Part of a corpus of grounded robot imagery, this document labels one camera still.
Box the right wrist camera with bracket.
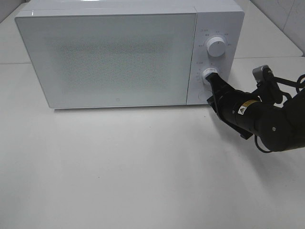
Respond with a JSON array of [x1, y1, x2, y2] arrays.
[[252, 65, 283, 104]]

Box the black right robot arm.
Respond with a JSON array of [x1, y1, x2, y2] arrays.
[[206, 68, 305, 153]]

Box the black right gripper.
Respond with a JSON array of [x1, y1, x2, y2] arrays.
[[205, 73, 255, 139]]

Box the white microwave oven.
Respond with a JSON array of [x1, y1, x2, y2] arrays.
[[15, 0, 244, 105]]

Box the round white door button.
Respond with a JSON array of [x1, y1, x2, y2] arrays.
[[198, 90, 213, 104]]

